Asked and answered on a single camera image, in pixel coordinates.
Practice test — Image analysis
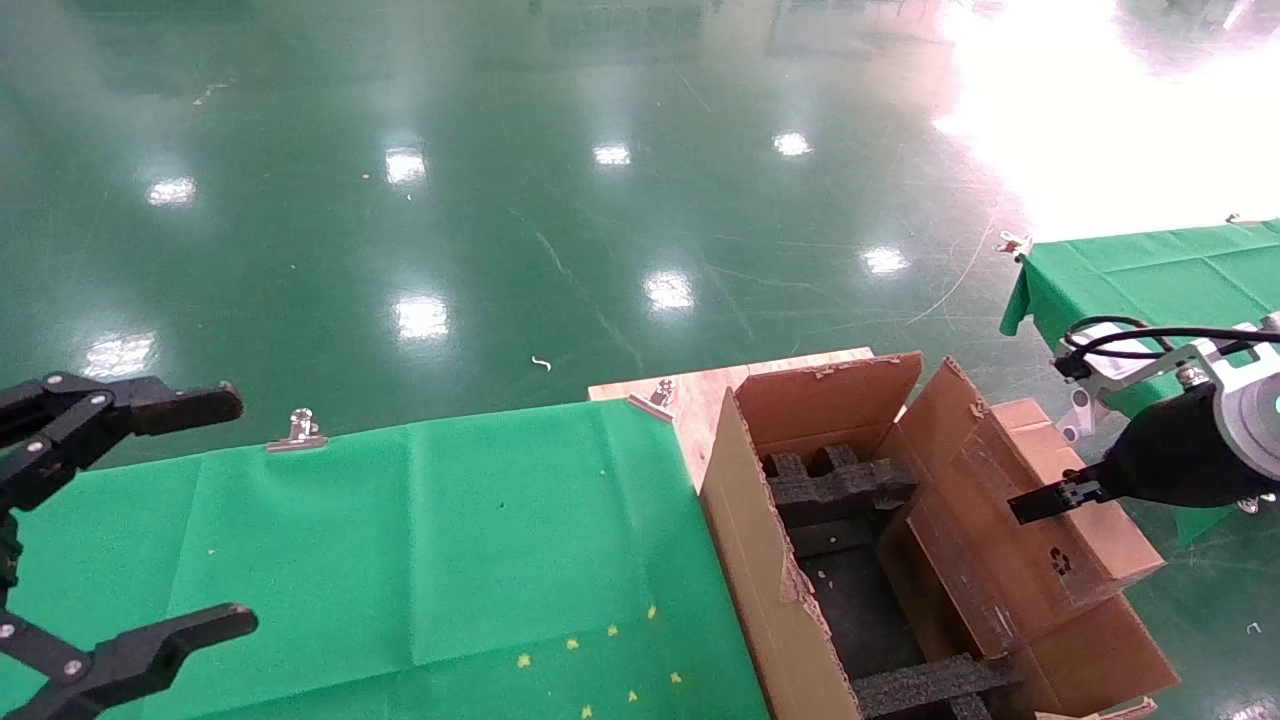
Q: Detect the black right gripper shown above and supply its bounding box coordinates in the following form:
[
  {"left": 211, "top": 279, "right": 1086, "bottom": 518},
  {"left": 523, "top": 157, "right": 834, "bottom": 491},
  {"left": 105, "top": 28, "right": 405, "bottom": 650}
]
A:
[{"left": 1008, "top": 383, "right": 1277, "bottom": 527}]

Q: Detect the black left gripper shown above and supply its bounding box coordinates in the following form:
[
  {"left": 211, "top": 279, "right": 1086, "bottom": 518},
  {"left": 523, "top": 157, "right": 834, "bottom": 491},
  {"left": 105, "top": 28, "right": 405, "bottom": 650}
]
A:
[{"left": 0, "top": 372, "right": 261, "bottom": 720}]

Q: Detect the small brown cardboard box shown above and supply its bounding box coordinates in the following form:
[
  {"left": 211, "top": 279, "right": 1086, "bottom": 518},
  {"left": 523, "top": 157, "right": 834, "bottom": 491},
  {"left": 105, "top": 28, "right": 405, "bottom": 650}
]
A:
[{"left": 880, "top": 398, "right": 1168, "bottom": 663}]

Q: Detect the large open cardboard carton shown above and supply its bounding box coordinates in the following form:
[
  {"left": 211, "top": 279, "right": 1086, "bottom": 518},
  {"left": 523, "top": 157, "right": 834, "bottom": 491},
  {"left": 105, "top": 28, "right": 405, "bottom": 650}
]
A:
[{"left": 697, "top": 350, "right": 1181, "bottom": 720}]

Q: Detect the white tubular table leg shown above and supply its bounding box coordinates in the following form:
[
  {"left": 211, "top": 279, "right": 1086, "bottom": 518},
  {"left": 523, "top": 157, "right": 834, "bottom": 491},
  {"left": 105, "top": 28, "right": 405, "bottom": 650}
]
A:
[{"left": 1056, "top": 385, "right": 1097, "bottom": 447}]

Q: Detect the notched black foam block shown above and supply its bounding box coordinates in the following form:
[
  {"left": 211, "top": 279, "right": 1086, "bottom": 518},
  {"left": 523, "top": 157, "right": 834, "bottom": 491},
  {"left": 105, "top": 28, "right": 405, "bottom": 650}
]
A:
[
  {"left": 850, "top": 652, "right": 1023, "bottom": 720},
  {"left": 762, "top": 443, "right": 919, "bottom": 531}
]

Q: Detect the black foam liner sheet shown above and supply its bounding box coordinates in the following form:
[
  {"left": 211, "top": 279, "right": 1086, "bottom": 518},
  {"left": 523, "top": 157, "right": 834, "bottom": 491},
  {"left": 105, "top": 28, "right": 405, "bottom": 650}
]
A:
[{"left": 788, "top": 518, "right": 926, "bottom": 691}]

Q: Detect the narrow green tablecloth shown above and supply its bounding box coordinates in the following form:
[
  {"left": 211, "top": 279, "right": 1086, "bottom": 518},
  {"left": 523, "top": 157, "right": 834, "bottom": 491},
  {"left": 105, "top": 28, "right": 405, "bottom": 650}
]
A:
[{"left": 998, "top": 218, "right": 1280, "bottom": 546}]

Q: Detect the wide green tablecloth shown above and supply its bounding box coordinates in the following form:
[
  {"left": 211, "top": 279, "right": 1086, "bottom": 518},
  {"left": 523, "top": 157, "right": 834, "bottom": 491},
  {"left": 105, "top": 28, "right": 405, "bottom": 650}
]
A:
[{"left": 0, "top": 398, "right": 771, "bottom": 720}]

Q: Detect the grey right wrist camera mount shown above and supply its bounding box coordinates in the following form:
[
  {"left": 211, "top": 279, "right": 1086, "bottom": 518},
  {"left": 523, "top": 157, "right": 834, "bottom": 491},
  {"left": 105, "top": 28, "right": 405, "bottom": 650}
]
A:
[{"left": 1055, "top": 312, "right": 1280, "bottom": 403}]

